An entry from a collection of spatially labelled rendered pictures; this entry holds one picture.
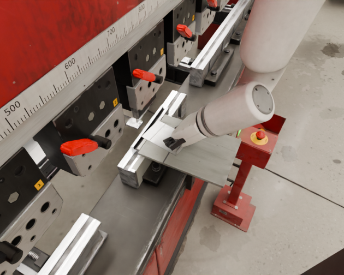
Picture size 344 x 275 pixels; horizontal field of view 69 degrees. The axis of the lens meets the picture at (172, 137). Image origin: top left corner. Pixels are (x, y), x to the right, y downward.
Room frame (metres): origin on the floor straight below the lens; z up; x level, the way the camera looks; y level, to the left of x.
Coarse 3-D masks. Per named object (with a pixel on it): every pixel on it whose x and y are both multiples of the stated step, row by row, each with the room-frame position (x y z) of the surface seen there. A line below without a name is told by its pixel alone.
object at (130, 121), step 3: (126, 117) 0.59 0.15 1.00; (129, 117) 0.59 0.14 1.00; (132, 117) 0.59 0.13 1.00; (126, 120) 0.58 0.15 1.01; (129, 120) 0.58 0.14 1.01; (132, 120) 0.58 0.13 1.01; (135, 120) 0.58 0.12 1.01; (126, 123) 0.56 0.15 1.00; (129, 123) 0.56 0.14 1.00; (132, 123) 0.56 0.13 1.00; (135, 123) 0.56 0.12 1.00; (138, 123) 0.56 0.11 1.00; (141, 123) 0.56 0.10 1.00; (129, 126) 0.55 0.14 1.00; (132, 126) 0.55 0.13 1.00; (135, 126) 0.55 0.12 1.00; (138, 126) 0.55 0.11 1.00
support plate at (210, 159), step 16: (144, 144) 0.48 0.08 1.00; (192, 144) 0.48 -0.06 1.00; (208, 144) 0.48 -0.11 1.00; (224, 144) 0.48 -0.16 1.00; (160, 160) 0.42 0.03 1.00; (176, 160) 0.42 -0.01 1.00; (192, 160) 0.42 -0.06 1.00; (208, 160) 0.42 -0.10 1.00; (224, 160) 0.42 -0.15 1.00; (208, 176) 0.37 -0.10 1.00; (224, 176) 0.37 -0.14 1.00
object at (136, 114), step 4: (152, 100) 0.56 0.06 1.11; (148, 104) 0.53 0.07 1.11; (144, 108) 0.51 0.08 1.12; (148, 108) 0.55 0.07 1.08; (132, 112) 0.49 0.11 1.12; (136, 112) 0.49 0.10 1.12; (140, 112) 0.50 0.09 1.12; (144, 112) 0.53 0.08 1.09; (136, 116) 0.49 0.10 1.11; (140, 116) 0.49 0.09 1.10; (136, 120) 0.49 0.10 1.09
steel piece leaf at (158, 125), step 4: (156, 124) 0.56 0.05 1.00; (160, 124) 0.56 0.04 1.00; (164, 124) 0.56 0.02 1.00; (152, 128) 0.54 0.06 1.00; (156, 128) 0.54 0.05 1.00; (160, 128) 0.54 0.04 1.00; (148, 132) 0.53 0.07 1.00; (152, 132) 0.53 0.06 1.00; (156, 132) 0.53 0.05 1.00; (144, 136) 0.51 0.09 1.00; (148, 136) 0.51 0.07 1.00; (152, 136) 0.51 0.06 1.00; (148, 140) 0.49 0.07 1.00
